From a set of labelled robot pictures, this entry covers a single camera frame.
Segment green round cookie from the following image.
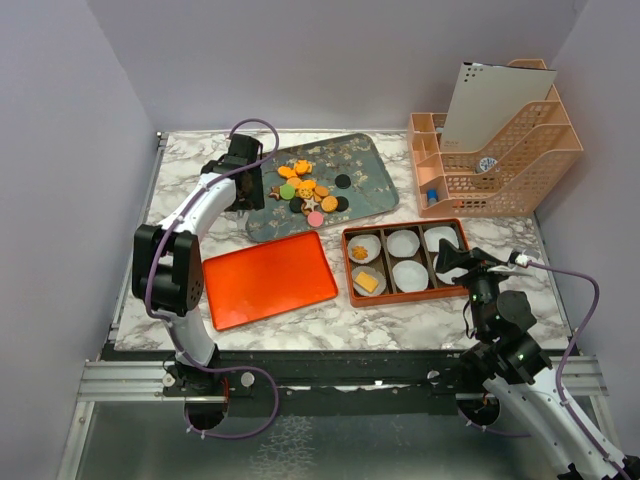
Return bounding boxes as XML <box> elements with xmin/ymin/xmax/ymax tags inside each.
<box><xmin>279</xmin><ymin>184</ymin><xmax>296</xmax><ymax>201</ymax></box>

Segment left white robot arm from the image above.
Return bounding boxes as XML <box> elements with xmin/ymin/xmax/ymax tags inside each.
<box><xmin>131</xmin><ymin>133</ymin><xmax>264</xmax><ymax>395</ymax></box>

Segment orange flower cookie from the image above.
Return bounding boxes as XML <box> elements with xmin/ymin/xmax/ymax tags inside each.
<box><xmin>294</xmin><ymin>159</ymin><xmax>313</xmax><ymax>176</ymax></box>

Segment black round cookie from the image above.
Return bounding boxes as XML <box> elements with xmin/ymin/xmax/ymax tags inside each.
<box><xmin>336</xmin><ymin>196</ymin><xmax>349</xmax><ymax>212</ymax></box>
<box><xmin>335</xmin><ymin>174</ymin><xmax>351</xmax><ymax>189</ymax></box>

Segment brown swirl cookie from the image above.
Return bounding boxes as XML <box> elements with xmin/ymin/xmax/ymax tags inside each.
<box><xmin>351</xmin><ymin>245</ymin><xmax>369</xmax><ymax>261</ymax></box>

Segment orange cookie tin box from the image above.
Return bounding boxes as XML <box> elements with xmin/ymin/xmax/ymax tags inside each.
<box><xmin>342</xmin><ymin>218</ymin><xmax>469</xmax><ymax>308</ymax></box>

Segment peach plastic desk organizer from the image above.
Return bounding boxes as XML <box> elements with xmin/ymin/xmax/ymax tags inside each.
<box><xmin>407</xmin><ymin>86</ymin><xmax>583</xmax><ymax>219</ymax></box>

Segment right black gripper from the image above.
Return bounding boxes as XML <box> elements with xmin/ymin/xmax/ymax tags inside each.
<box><xmin>436</xmin><ymin>237</ymin><xmax>516</xmax><ymax>336</ymax></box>

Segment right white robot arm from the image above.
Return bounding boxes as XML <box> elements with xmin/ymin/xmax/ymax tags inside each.
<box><xmin>436</xmin><ymin>239</ymin><xmax>639</xmax><ymax>479</ymax></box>

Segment floral dark serving tray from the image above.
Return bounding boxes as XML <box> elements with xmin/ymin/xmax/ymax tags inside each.
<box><xmin>246</xmin><ymin>133</ymin><xmax>399</xmax><ymax>243</ymax></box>

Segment white star cookie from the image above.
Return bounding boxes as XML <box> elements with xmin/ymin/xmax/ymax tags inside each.
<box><xmin>301</xmin><ymin>198</ymin><xmax>319</xmax><ymax>215</ymax></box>

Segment brown star cookie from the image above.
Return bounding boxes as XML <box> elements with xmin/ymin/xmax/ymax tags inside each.
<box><xmin>268</xmin><ymin>186</ymin><xmax>281</xmax><ymax>200</ymax></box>

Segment round patterned tape roll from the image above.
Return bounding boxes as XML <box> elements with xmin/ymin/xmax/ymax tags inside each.
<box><xmin>475</xmin><ymin>156</ymin><xmax>497</xmax><ymax>173</ymax></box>

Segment orange metal tin lid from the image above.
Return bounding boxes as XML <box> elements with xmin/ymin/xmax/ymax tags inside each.
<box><xmin>202</xmin><ymin>231</ymin><xmax>338</xmax><ymax>331</ymax></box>

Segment blue capped bottle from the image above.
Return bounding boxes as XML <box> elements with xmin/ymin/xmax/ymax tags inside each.
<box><xmin>426</xmin><ymin>189</ymin><xmax>439</xmax><ymax>206</ymax></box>

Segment yellow square cookie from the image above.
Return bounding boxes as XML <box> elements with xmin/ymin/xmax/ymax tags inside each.
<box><xmin>354</xmin><ymin>272</ymin><xmax>379</xmax><ymax>294</ymax></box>

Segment orange round cracker cookie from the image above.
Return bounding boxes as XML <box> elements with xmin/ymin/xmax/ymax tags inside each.
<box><xmin>320</xmin><ymin>195</ymin><xmax>339</xmax><ymax>213</ymax></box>

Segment pink round cookie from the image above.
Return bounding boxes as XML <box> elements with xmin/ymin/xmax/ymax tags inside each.
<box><xmin>307</xmin><ymin>211</ymin><xmax>324</xmax><ymax>228</ymax></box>

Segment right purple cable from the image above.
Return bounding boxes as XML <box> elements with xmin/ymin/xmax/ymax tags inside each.
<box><xmin>457</xmin><ymin>259</ymin><xmax>640</xmax><ymax>480</ymax></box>

